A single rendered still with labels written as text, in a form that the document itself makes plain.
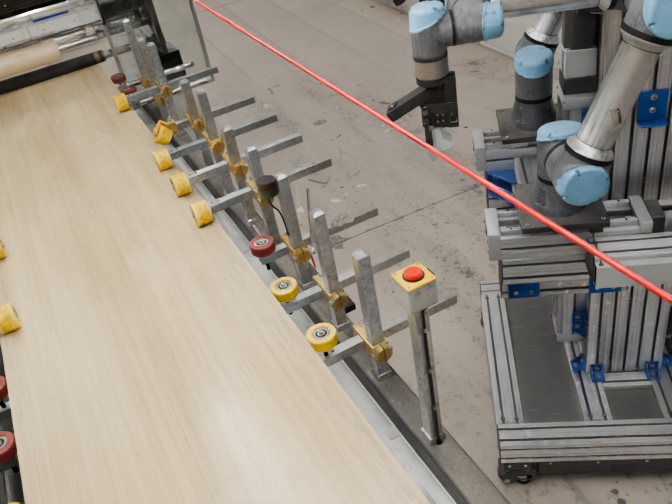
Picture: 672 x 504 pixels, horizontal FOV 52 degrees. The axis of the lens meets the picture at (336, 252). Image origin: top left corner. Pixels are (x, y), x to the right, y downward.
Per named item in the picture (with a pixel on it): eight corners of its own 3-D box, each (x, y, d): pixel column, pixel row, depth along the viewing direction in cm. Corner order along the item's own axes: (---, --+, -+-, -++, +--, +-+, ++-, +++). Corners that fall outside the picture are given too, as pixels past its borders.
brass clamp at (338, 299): (331, 281, 216) (328, 269, 213) (351, 304, 206) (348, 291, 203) (313, 289, 214) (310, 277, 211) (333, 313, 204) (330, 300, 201)
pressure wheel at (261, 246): (275, 258, 232) (267, 230, 226) (284, 270, 226) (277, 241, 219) (253, 267, 230) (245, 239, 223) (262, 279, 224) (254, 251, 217)
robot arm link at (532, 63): (514, 101, 220) (513, 60, 212) (514, 83, 230) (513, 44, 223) (553, 99, 217) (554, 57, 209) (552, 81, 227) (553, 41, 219)
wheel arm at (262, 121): (274, 118, 290) (273, 110, 288) (278, 121, 287) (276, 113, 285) (161, 160, 275) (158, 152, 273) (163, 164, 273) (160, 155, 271)
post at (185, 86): (216, 177, 314) (186, 77, 286) (219, 180, 311) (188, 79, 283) (209, 180, 313) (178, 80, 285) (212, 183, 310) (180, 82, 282)
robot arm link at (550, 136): (575, 155, 188) (577, 110, 180) (592, 180, 177) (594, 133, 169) (530, 163, 189) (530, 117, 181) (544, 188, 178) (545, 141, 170)
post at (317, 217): (345, 332, 219) (318, 205, 191) (351, 339, 217) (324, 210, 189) (336, 337, 218) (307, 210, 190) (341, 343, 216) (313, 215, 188)
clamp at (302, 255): (295, 241, 234) (292, 229, 231) (312, 260, 224) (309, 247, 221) (280, 247, 232) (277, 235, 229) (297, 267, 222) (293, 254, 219)
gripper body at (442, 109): (459, 130, 156) (455, 79, 149) (421, 134, 158) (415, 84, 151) (457, 115, 162) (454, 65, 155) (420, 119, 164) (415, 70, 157)
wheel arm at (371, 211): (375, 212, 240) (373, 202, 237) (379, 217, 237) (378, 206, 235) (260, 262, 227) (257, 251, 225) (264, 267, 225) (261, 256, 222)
